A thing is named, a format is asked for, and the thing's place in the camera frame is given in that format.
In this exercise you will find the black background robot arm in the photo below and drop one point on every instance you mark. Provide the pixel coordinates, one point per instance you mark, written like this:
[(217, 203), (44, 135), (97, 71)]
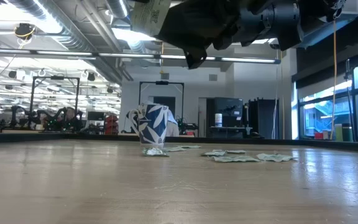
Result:
[(64, 119), (15, 115), (185, 127)]

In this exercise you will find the white cylindrical container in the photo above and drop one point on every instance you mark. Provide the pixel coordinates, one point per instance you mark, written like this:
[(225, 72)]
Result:
[(218, 119)]

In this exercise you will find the light green cup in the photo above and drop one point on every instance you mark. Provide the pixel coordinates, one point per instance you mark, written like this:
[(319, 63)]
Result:
[(338, 133)]

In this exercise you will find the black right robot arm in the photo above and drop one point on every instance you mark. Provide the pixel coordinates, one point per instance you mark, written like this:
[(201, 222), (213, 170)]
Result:
[(281, 25)]

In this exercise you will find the person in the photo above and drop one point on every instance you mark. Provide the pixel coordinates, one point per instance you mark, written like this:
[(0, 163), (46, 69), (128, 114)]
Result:
[(173, 127)]

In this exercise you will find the dark green bottle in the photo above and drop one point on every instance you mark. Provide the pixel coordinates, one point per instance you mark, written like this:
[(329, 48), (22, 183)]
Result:
[(347, 133)]

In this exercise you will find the black cabinet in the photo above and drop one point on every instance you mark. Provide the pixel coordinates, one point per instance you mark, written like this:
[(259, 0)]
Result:
[(228, 109)]

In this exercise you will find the green white sweetener packet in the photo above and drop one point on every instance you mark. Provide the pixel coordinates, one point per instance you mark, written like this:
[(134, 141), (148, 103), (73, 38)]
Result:
[(273, 157), (149, 15), (236, 152), (213, 153), (190, 146), (235, 159)]

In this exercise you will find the dark panel cabinet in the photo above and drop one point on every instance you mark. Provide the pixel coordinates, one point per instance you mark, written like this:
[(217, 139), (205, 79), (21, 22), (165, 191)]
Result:
[(263, 118)]

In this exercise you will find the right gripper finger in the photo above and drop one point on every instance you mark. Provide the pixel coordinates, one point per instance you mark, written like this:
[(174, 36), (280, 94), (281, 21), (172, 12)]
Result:
[(180, 25)]

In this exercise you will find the black overhead camera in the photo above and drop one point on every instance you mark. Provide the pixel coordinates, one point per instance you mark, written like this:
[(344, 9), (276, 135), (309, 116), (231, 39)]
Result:
[(24, 31)]

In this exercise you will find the blue white leaf mug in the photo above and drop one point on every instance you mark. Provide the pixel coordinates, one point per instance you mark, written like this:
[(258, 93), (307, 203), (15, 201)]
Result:
[(151, 124)]

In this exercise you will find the small red box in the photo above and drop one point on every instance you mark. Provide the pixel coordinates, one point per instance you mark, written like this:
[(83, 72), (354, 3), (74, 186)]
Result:
[(319, 136)]

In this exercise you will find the red storage rack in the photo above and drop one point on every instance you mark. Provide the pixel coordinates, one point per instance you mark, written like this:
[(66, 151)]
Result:
[(111, 124)]

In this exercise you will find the shiny foil sweetener packet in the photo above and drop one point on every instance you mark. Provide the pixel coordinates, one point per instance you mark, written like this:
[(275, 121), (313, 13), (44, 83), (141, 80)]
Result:
[(155, 152)]

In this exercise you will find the silver overhead rig bar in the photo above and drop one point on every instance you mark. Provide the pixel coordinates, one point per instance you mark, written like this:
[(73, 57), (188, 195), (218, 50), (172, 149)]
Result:
[(57, 53)]

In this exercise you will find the black metal station frame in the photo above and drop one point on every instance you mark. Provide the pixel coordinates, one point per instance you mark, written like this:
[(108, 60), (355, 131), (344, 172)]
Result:
[(162, 82), (54, 77)]

